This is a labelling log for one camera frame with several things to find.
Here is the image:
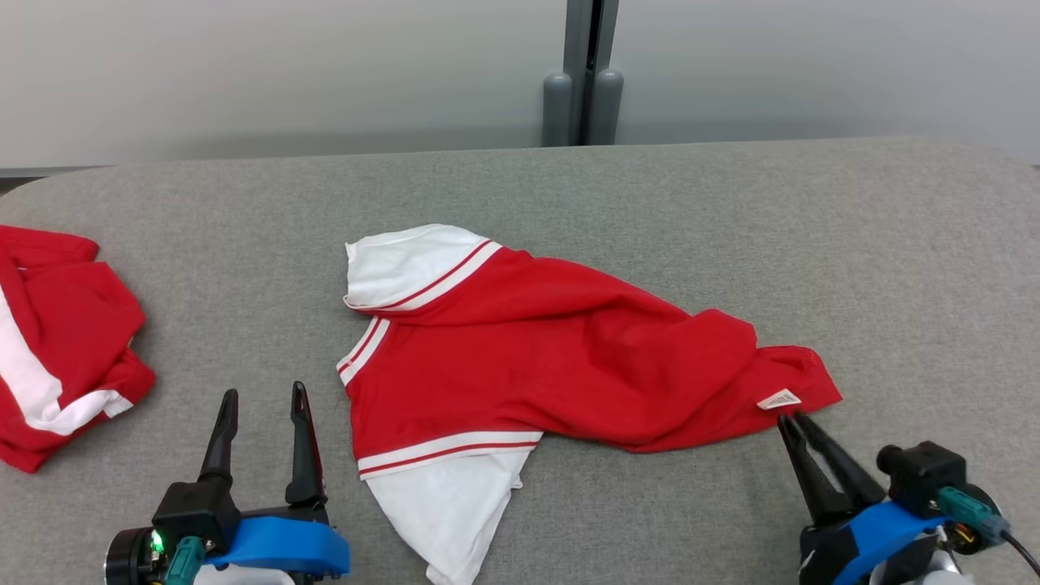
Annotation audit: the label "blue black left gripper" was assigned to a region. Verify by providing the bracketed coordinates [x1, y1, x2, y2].
[199, 381, 352, 581]

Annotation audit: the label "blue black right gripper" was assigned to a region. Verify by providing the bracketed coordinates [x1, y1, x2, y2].
[778, 413, 948, 585]

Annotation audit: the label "red shorts with white stripe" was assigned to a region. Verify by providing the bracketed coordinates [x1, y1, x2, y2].
[0, 225, 157, 474]

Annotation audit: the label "red white jersey shirt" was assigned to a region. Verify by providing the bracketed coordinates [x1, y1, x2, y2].
[337, 223, 843, 585]

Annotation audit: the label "left camera cable teal plug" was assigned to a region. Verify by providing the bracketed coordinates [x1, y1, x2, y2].
[165, 536, 206, 585]

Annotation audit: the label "camera cable teal plug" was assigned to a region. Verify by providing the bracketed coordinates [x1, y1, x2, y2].
[165, 536, 206, 585]
[936, 486, 1040, 579]

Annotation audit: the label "right camera cable teal plug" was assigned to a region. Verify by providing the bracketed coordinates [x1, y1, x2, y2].
[936, 486, 1040, 579]

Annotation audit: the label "grey partition post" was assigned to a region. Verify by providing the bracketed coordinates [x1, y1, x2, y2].
[542, 0, 625, 148]

